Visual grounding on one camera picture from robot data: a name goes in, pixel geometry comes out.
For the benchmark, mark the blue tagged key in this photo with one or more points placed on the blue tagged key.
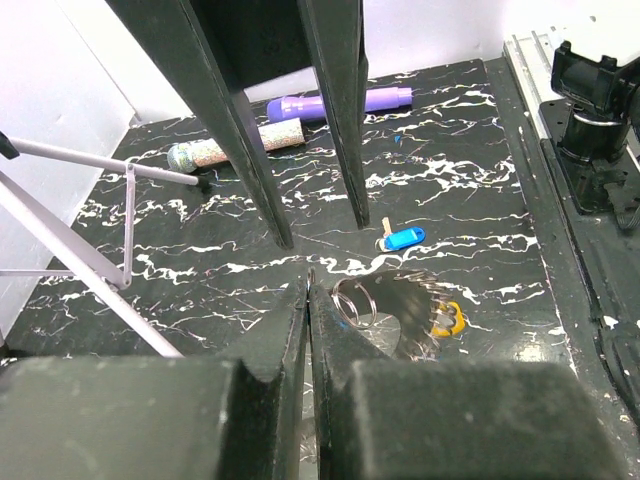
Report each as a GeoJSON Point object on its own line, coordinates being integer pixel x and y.
{"type": "Point", "coordinates": [399, 240]}

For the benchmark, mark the glitter toy microphone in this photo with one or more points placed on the glitter toy microphone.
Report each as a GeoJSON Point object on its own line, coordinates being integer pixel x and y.
{"type": "Point", "coordinates": [189, 156]}

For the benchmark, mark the round metal keyring disc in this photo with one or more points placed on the round metal keyring disc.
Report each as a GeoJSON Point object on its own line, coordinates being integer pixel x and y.
{"type": "Point", "coordinates": [400, 305]}

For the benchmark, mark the purple toy microphone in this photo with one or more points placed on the purple toy microphone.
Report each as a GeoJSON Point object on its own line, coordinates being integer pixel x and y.
{"type": "Point", "coordinates": [309, 109]}

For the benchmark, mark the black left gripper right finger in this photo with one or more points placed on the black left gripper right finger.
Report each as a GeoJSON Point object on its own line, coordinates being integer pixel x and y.
{"type": "Point", "coordinates": [380, 418]}

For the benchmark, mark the black front mounting bar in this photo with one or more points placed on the black front mounting bar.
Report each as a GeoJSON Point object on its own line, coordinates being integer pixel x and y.
{"type": "Point", "coordinates": [592, 265]}

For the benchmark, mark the lilac music stand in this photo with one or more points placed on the lilac music stand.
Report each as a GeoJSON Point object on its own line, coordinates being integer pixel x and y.
{"type": "Point", "coordinates": [103, 278]}

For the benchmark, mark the yellow key tag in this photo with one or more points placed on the yellow key tag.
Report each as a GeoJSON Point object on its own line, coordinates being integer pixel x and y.
{"type": "Point", "coordinates": [449, 321]}

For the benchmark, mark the aluminium frame rail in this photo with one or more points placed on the aluminium frame rail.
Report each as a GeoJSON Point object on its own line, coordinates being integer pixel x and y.
{"type": "Point", "coordinates": [530, 57]}

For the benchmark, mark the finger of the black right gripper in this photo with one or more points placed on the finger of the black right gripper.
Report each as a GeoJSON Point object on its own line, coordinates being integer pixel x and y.
{"type": "Point", "coordinates": [334, 33]}
{"type": "Point", "coordinates": [183, 47]}

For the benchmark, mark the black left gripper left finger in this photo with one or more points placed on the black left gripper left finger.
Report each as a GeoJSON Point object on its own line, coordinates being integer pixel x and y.
{"type": "Point", "coordinates": [233, 415]}

